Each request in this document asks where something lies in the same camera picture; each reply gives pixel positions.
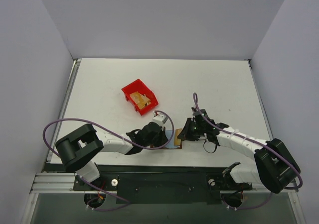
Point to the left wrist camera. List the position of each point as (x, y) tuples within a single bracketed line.
[(159, 118)]

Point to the brown leather card holder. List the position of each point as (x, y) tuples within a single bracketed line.
[(169, 146)]

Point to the red plastic bin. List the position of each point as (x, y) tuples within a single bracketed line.
[(139, 86)]

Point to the gold card with chip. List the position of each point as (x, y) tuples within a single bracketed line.
[(177, 141)]

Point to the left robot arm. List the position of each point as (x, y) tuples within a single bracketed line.
[(78, 148)]

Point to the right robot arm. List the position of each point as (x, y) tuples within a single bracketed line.
[(274, 167)]

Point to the gold cards in bin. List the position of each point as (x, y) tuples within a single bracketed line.
[(140, 100)]

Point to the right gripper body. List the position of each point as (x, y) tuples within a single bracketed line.
[(187, 129)]

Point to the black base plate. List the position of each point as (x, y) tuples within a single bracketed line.
[(165, 184)]

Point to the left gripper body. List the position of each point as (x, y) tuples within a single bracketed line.
[(162, 138)]

